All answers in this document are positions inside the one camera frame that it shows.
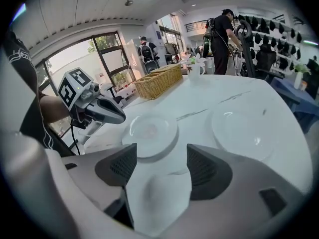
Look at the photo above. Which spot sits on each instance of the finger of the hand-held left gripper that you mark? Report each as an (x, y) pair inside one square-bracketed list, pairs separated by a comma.
[(107, 116), (112, 106)]

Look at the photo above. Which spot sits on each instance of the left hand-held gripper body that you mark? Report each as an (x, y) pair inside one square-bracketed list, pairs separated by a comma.
[(72, 88)]

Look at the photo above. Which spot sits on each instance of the white vase with green plant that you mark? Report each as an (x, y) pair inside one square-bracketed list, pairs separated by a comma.
[(299, 77)]

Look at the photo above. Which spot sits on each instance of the large dark frame window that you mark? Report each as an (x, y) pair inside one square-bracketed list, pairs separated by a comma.
[(74, 58)]

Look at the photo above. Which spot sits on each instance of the white round plate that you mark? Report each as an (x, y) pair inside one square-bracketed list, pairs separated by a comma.
[(149, 133), (169, 198), (239, 133)]

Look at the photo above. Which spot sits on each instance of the tall black headrest chair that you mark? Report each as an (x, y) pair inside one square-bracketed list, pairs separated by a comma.
[(246, 51)]

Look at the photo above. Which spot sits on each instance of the blue cloth covered table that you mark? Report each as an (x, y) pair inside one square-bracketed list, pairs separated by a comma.
[(299, 101)]

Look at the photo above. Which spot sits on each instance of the woven wicker basket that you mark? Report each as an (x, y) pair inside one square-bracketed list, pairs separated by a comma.
[(159, 82)]

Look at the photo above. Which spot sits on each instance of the black gaming chair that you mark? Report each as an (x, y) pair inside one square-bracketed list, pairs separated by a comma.
[(265, 58)]

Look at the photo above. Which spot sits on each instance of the person's left forearm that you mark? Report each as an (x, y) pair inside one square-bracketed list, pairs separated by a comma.
[(53, 109)]

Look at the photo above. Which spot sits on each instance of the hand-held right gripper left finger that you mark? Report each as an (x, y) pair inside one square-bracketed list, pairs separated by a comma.
[(109, 170)]

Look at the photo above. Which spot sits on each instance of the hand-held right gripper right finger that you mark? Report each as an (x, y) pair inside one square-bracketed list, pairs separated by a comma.
[(224, 180)]

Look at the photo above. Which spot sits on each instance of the black balcony railing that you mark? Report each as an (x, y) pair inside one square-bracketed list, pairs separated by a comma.
[(197, 26)]

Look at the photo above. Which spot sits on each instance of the rows of black caps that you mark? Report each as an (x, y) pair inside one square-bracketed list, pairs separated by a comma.
[(271, 31)]

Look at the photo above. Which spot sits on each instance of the person's black printed t-shirt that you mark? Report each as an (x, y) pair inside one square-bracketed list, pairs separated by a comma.
[(27, 113)]

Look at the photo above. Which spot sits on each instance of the white mug with artificial flowers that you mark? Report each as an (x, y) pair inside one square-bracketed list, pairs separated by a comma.
[(197, 70)]

